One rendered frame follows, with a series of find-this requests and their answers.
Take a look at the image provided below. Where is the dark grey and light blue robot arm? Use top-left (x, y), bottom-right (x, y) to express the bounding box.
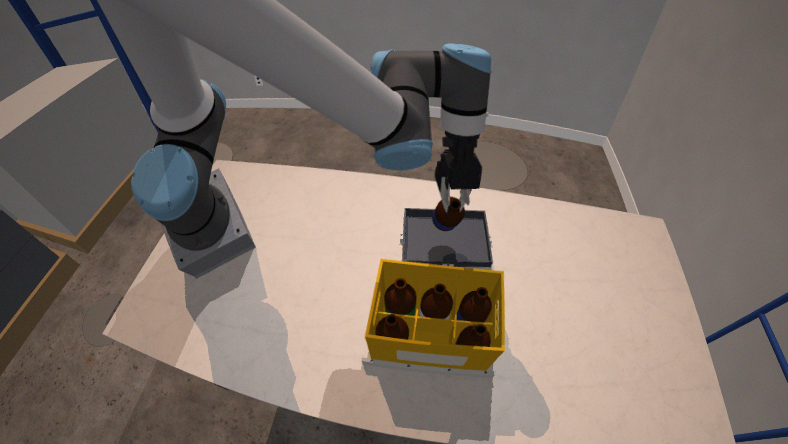
top-left (97, 0), bottom-right (492, 251)

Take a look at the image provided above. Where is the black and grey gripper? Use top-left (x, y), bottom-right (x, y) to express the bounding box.
top-left (435, 131), bottom-right (482, 212)

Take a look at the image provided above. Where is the yellow crate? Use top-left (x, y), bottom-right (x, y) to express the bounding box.
top-left (365, 261), bottom-right (505, 371)

